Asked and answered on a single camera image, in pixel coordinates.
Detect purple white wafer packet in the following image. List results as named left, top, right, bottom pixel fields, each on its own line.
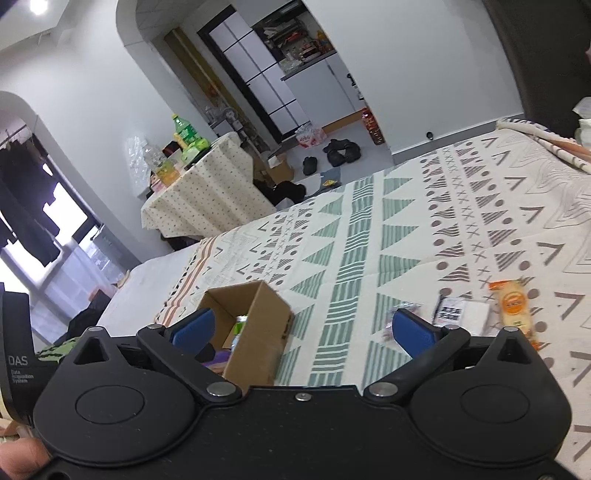
left=204, top=349, right=231, bottom=376

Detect green snack packet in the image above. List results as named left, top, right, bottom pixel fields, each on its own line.
left=230, top=316, right=247, bottom=350

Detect left hand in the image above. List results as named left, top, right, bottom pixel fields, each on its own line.
left=0, top=438, right=50, bottom=480

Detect purple mochi packet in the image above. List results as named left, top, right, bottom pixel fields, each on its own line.
left=381, top=301, right=422, bottom=342

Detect black white cake packet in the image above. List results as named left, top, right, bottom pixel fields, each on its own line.
left=433, top=296, right=490, bottom=336

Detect cardboard box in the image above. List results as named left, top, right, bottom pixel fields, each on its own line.
left=199, top=281, right=293, bottom=391

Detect orange rice cracker packet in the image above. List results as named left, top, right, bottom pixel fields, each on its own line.
left=489, top=280, right=541, bottom=350

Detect table with dotted cloth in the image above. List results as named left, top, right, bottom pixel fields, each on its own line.
left=140, top=133, right=276, bottom=238

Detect patterned bed blanket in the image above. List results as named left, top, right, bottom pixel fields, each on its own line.
left=96, top=117, right=591, bottom=480

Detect green soda bottle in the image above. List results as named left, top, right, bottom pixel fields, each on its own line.
left=172, top=114, right=211, bottom=152

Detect hanging dark clothes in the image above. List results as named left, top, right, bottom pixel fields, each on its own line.
left=1, top=142, right=60, bottom=266

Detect black shoes pile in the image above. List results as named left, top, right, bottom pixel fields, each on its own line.
left=322, top=139, right=362, bottom=167

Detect single black slipper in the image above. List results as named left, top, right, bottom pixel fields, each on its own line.
left=303, top=156, right=318, bottom=176

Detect red snack canister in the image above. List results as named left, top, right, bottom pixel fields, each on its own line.
left=362, top=107, right=386, bottom=145

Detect red white plastic bag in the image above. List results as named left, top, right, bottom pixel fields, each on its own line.
left=295, top=122, right=327, bottom=148

